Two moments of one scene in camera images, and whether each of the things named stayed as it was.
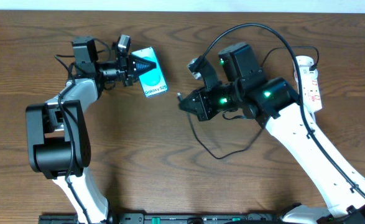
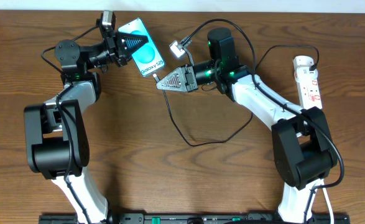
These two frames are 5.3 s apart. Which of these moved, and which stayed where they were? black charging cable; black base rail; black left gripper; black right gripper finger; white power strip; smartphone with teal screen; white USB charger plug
Moved: black left gripper; black charging cable; smartphone with teal screen; black right gripper finger
Stayed: white USB charger plug; white power strip; black base rail
